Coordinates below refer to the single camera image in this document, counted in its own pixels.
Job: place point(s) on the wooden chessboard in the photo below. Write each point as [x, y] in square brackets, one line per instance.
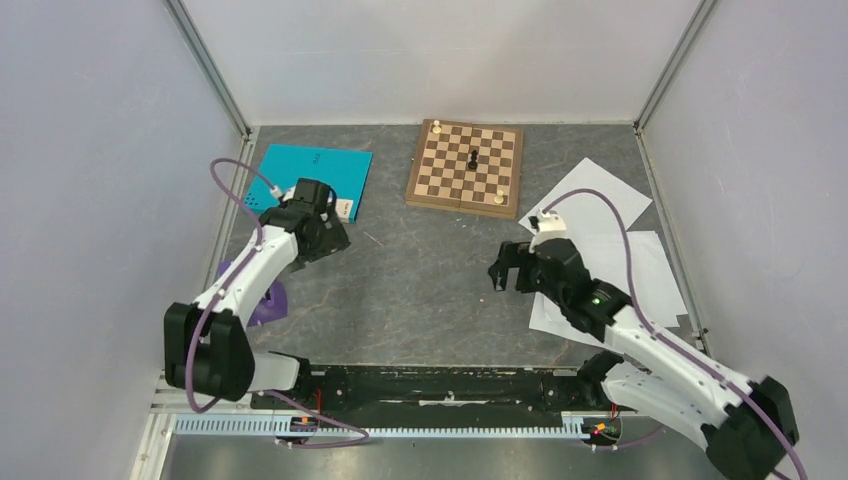
[440, 178]

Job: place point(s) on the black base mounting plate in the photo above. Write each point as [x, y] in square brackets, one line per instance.
[372, 396]

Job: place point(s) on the teal black file folder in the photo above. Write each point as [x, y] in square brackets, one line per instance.
[345, 171]

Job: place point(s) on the aluminium frame rail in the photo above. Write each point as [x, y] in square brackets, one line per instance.
[203, 57]
[690, 34]

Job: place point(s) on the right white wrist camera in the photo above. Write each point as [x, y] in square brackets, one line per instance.
[546, 226]

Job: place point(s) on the aluminium frame rail right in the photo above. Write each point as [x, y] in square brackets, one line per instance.
[690, 34]

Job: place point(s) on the purple stand with phone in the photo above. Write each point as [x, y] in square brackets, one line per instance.
[272, 305]

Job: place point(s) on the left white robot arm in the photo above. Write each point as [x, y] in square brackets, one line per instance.
[206, 349]

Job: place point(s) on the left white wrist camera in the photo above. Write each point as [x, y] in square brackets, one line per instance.
[343, 207]

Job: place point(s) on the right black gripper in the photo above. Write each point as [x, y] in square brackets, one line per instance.
[509, 252]

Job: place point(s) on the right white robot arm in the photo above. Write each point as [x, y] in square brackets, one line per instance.
[745, 427]

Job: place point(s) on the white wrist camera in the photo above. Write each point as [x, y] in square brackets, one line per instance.
[546, 226]
[343, 207]

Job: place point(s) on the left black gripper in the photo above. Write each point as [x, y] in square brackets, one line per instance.
[334, 239]

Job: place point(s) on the aluminium frame rail left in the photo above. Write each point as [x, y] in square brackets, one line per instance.
[203, 57]

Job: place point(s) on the white paper sheet bottom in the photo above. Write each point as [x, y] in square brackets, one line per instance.
[547, 318]

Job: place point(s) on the black chess piece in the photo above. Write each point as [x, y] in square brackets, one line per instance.
[472, 163]

